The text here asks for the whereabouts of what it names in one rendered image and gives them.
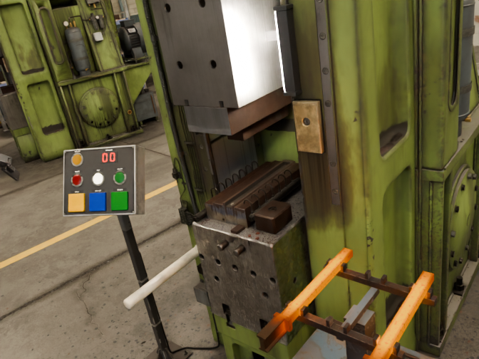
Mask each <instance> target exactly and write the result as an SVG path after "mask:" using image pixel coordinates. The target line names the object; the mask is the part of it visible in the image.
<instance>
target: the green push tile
mask: <svg viewBox="0 0 479 359"><path fill-rule="evenodd" d="M120 210H128V192H111V211H120Z"/></svg>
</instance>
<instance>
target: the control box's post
mask: <svg viewBox="0 0 479 359"><path fill-rule="evenodd" d="M117 217H118V221H119V223H120V228H121V230H122V232H123V236H124V238H125V242H126V245H127V248H128V252H129V254H130V258H131V261H132V264H133V268H134V270H135V275H136V277H137V280H139V281H142V280H143V279H145V278H146V277H147V276H146V273H145V269H144V266H143V262H142V259H141V257H140V252H139V250H138V245H137V243H136V240H135V236H134V233H133V229H132V225H131V222H130V218H129V215H117ZM147 282H148V280H145V281H144V282H142V283H138V284H139V287H140V288H141V287H142V286H144V285H145V284H146V283H147ZM143 300H144V302H145V307H146V309H147V312H148V316H149V319H150V322H151V323H152V324H153V325H156V324H157V323H158V322H159V321H160V319H159V316H158V312H157V309H156V307H155V302H154V300H153V295H152V293H150V294H149V295H148V296H146V297H145V298H144V299H143ZM152 328H153V332H154V335H155V339H156V341H157V344H158V348H159V349H161V351H162V353H163V357H164V359H167V358H166V354H165V351H164V349H165V348H167V349H168V346H167V343H166V340H165V336H164V333H163V329H162V326H161V323H159V324H158V325H157V326H156V327H153V326H152ZM168 351H169V350H168Z"/></svg>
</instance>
